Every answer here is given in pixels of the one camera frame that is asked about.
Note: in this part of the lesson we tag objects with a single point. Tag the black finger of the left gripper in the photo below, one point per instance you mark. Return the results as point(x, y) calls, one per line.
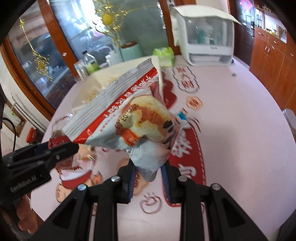
point(61, 153)

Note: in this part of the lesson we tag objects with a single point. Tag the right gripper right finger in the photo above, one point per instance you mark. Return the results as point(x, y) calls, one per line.
point(207, 211)

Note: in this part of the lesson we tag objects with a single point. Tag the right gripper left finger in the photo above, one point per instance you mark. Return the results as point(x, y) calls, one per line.
point(97, 204)

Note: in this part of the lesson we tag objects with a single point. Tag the clear red snack wrapper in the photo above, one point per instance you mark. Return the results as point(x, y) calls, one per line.
point(82, 161)

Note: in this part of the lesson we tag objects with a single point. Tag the red white bread snack packet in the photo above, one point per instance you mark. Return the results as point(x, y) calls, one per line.
point(130, 114)

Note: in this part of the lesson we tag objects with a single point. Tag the person's left hand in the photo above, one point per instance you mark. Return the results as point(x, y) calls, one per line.
point(27, 218)

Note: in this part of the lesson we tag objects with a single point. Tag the white rectangular plastic tray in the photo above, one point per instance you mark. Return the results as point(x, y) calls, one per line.
point(99, 80)

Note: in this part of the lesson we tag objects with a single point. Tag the clear bottle green label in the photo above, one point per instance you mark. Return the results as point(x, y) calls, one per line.
point(90, 63)

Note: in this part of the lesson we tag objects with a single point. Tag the small blue candy wrapper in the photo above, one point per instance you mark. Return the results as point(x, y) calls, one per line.
point(182, 116)

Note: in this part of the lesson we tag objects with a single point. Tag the translucent squeeze bottle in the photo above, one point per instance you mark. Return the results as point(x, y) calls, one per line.
point(112, 58)

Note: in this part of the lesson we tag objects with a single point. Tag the wooden framed glass door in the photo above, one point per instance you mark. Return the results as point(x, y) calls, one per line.
point(49, 37)

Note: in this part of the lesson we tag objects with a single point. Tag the teal ceramic canister brown lid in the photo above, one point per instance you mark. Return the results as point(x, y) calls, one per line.
point(130, 50)

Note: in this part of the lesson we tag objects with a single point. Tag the green tissue pack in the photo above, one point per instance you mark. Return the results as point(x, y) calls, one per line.
point(165, 55)

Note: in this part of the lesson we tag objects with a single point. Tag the wooden cabinet with shelves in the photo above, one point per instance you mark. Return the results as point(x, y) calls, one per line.
point(270, 59)

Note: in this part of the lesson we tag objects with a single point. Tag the white countertop appliance with cloth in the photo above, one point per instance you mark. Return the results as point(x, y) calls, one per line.
point(205, 35)

